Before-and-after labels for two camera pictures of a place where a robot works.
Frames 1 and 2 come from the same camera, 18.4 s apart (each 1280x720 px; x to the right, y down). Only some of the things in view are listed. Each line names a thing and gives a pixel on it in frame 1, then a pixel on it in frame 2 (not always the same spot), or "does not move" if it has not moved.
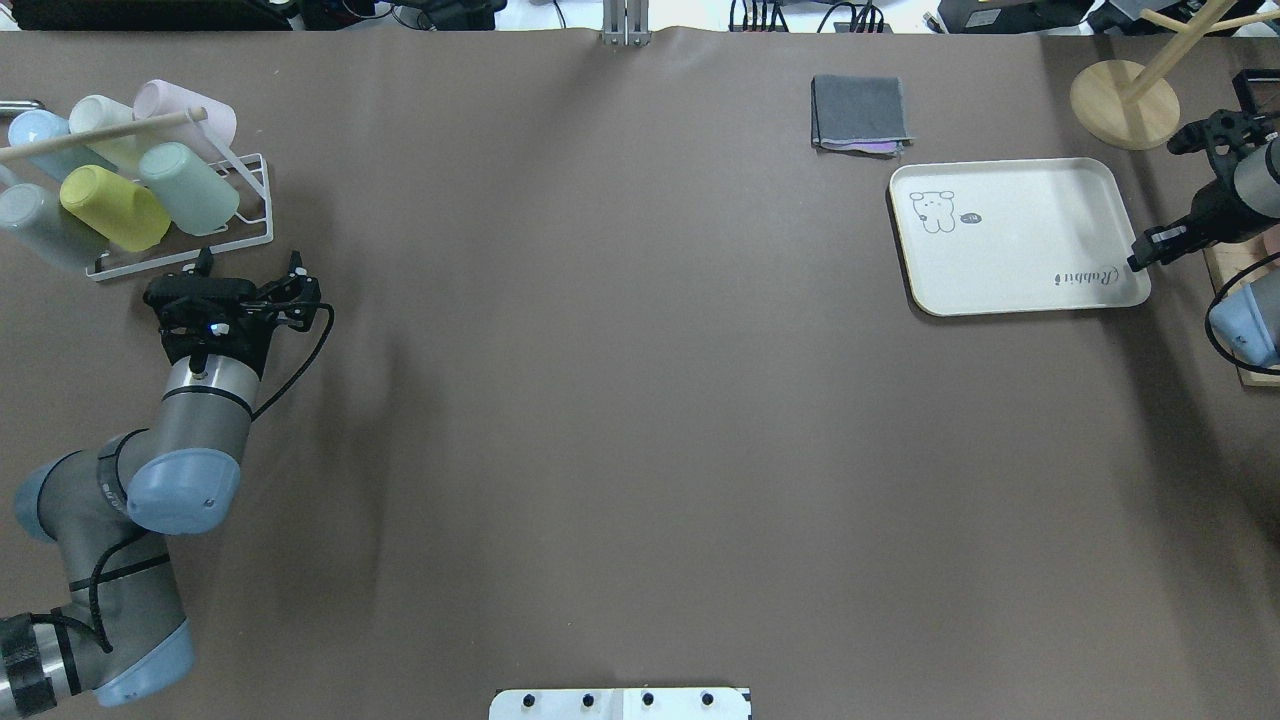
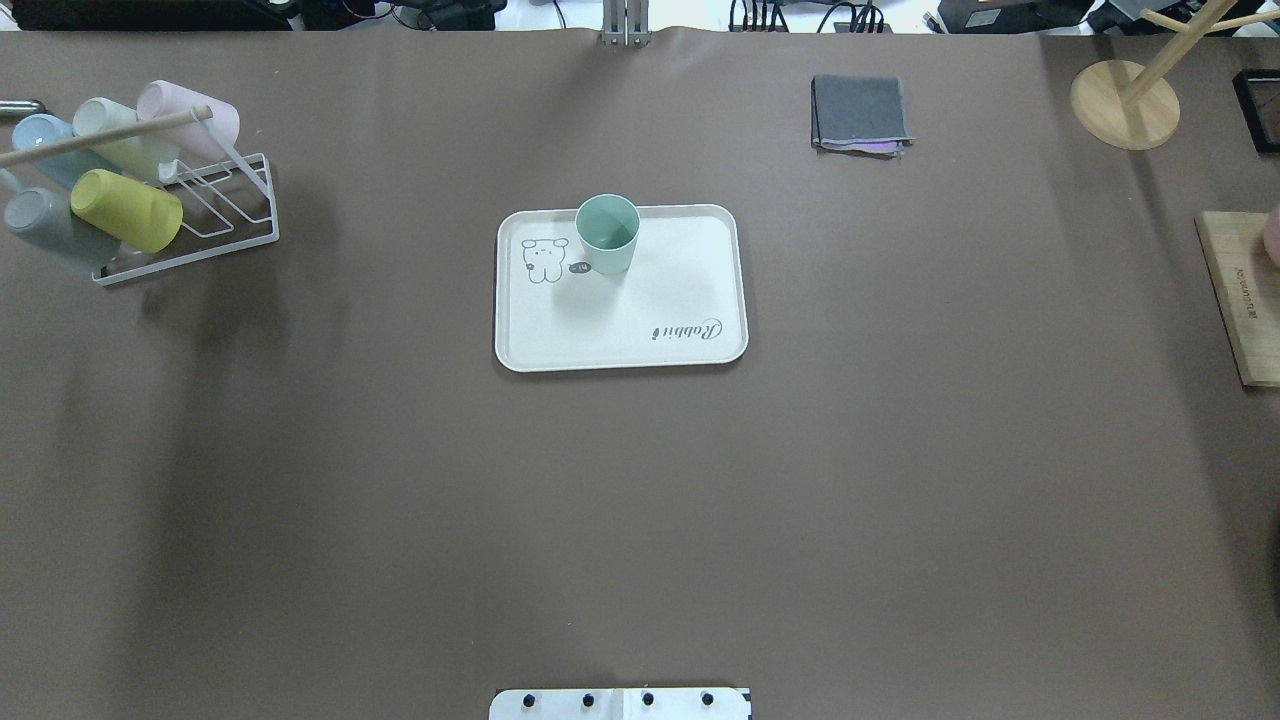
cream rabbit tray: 1015,235 -> 680,302
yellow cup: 123,211 does not move
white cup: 94,112 does not move
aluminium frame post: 626,22 does not move
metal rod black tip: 21,104 does not move
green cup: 200,201 -> 608,226
